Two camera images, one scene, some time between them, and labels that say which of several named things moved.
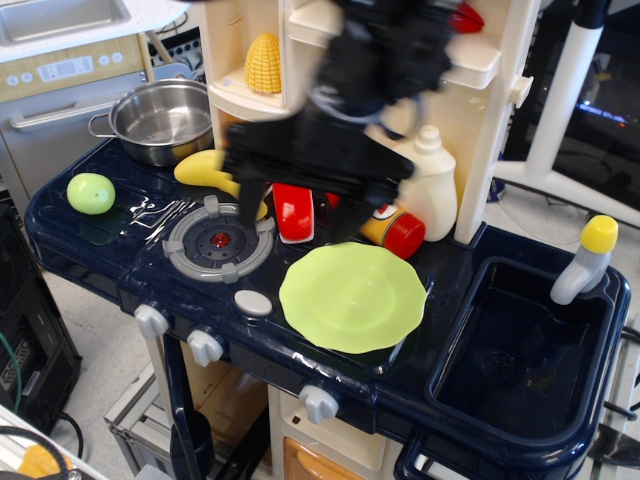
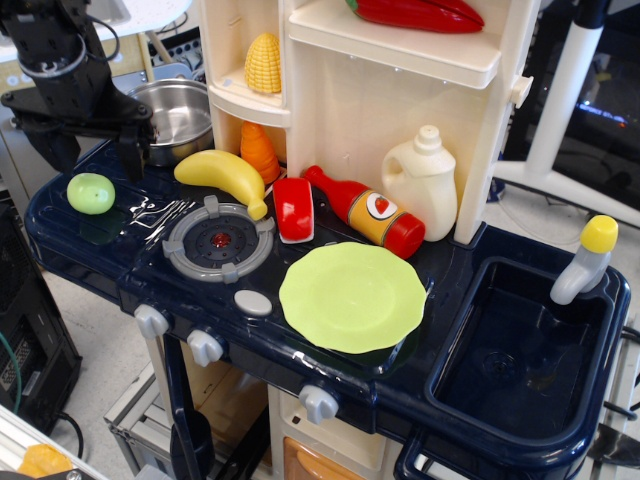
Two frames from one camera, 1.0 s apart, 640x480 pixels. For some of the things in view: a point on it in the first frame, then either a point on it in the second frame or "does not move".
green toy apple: [91, 193] does not move
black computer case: [40, 366] does not move
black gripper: [325, 148] → [75, 96]
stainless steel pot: [159, 122] does not move
